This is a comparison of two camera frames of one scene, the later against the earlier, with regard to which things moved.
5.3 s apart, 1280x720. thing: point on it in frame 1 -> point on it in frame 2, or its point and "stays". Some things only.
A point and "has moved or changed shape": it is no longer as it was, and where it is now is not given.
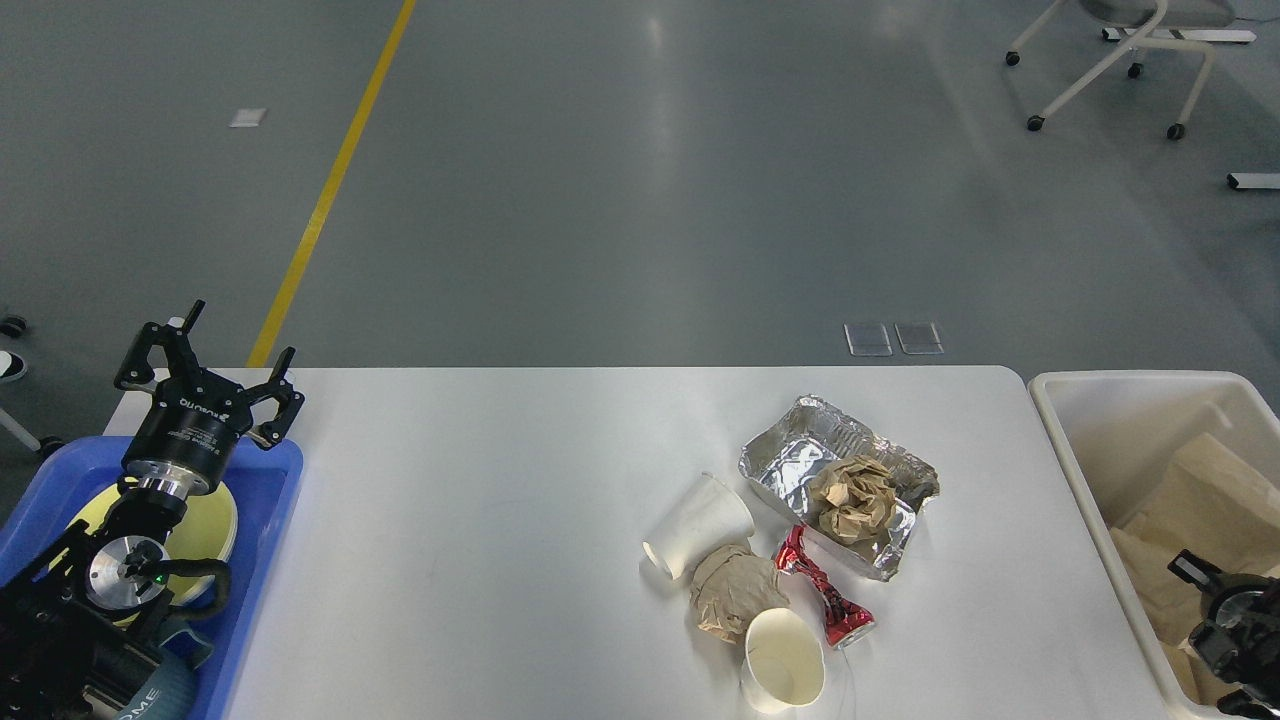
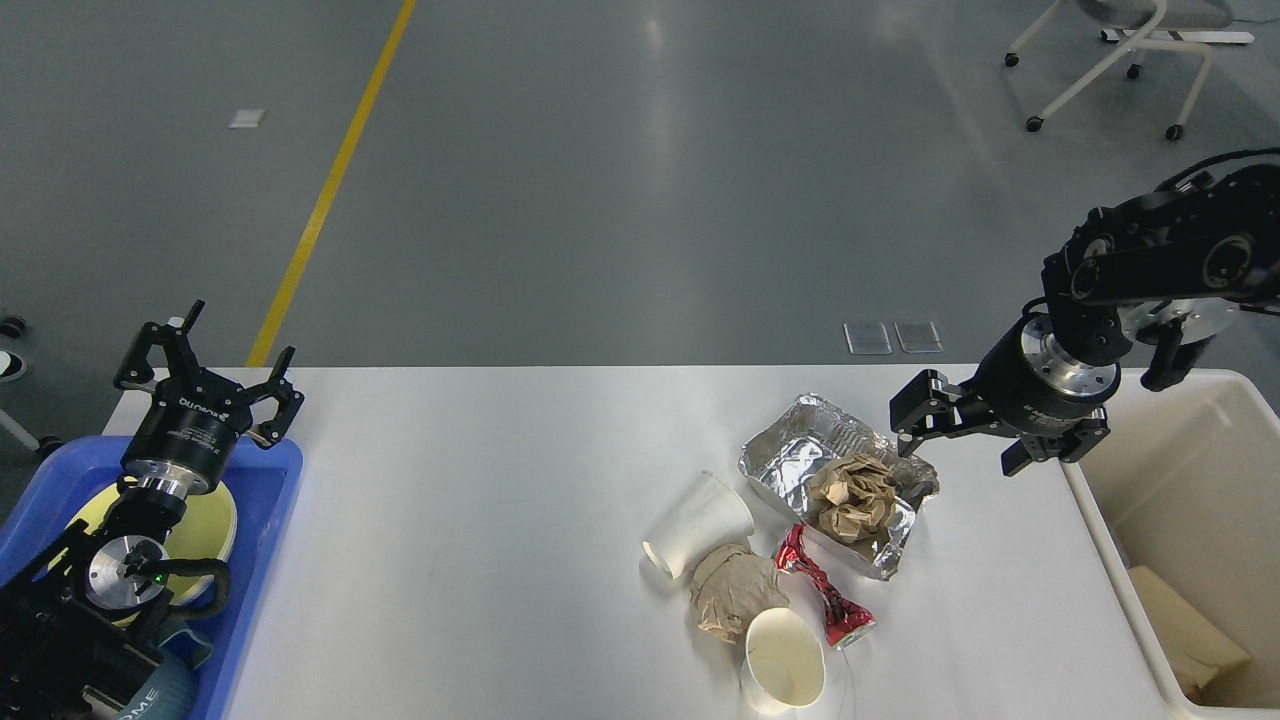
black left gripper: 190,429 stays
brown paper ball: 854,498 stays
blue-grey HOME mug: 170,693 stays
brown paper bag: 1217,508 has moved or changed shape
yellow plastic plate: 206,532 stays
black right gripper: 1238,638 -> 1022,379
